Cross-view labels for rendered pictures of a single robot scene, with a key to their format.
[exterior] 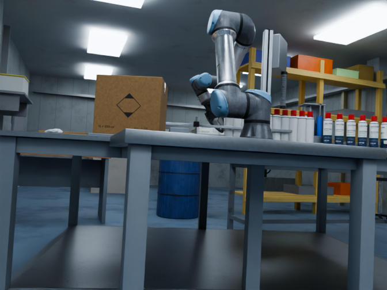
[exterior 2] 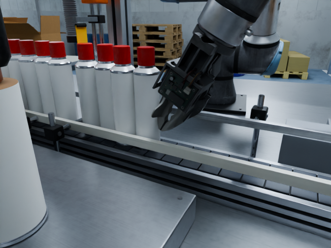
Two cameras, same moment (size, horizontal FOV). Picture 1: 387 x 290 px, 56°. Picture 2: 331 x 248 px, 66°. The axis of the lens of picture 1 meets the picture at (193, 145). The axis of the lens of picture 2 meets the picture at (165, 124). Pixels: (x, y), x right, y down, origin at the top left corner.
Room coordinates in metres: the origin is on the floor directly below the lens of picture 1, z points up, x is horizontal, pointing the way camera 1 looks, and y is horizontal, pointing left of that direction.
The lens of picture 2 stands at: (2.52, 0.11, 1.13)
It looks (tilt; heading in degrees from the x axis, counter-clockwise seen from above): 22 degrees down; 215
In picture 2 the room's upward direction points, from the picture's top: straight up
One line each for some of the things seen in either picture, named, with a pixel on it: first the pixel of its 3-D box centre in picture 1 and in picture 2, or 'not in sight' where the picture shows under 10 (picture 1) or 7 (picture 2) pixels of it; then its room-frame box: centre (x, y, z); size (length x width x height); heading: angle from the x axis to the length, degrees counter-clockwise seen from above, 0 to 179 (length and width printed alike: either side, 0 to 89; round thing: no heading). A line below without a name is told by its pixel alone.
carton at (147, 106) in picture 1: (132, 109); not in sight; (1.75, 0.30, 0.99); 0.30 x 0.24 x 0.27; 88
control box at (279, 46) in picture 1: (274, 55); not in sight; (2.08, -0.44, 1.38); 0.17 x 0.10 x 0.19; 152
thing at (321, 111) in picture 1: (310, 125); not in sight; (2.29, -0.73, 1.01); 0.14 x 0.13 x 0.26; 97
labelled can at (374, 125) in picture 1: (374, 132); not in sight; (2.25, -1.10, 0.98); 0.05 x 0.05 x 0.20
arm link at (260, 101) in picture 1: (255, 106); (221, 55); (1.61, -0.27, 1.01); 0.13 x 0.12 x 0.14; 104
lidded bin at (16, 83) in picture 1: (13, 85); not in sight; (5.04, 2.54, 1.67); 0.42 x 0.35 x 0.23; 18
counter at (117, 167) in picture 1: (107, 169); not in sight; (8.73, 2.02, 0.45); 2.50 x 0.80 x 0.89; 18
